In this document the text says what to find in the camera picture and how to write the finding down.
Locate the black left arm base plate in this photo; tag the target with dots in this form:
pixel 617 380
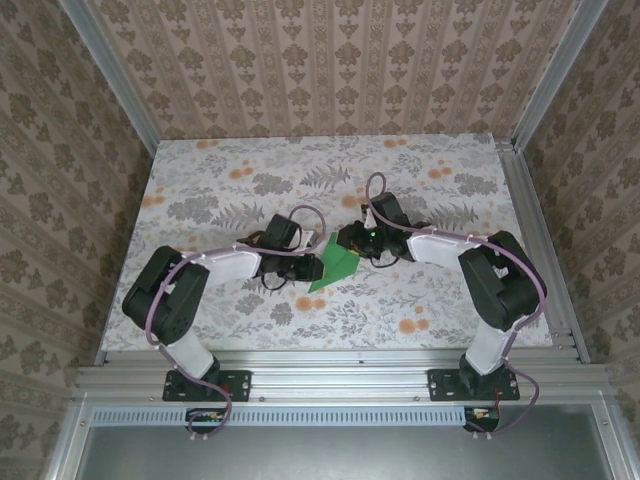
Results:
pixel 239 385

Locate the aluminium frame rail long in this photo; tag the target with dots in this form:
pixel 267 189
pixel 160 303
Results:
pixel 325 377

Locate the floral printed table mat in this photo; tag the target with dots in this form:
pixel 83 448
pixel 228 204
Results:
pixel 300 165

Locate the grey metal sheet panel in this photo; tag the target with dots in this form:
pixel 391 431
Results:
pixel 325 455

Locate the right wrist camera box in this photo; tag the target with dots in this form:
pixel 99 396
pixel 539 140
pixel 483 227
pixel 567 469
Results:
pixel 370 217

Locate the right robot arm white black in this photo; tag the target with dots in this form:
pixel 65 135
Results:
pixel 505 290

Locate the black connector board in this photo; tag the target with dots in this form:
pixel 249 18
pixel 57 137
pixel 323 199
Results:
pixel 482 422
pixel 205 421

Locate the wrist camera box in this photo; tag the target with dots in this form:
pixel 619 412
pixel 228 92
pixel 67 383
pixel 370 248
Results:
pixel 310 239
pixel 370 217

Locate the aluminium frame post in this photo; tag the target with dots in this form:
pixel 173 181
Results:
pixel 555 75
pixel 119 85

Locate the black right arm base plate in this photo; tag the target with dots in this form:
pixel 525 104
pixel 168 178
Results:
pixel 440 385

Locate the green square paper sheet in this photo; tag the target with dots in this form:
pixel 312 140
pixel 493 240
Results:
pixel 340 265

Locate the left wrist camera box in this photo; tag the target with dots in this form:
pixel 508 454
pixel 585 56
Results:
pixel 310 239

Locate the aluminium side rail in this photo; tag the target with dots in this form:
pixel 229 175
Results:
pixel 527 200

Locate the aluminium lower frame bar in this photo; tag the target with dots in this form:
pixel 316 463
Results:
pixel 72 440
pixel 612 440

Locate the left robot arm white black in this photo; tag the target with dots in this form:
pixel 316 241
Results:
pixel 165 300

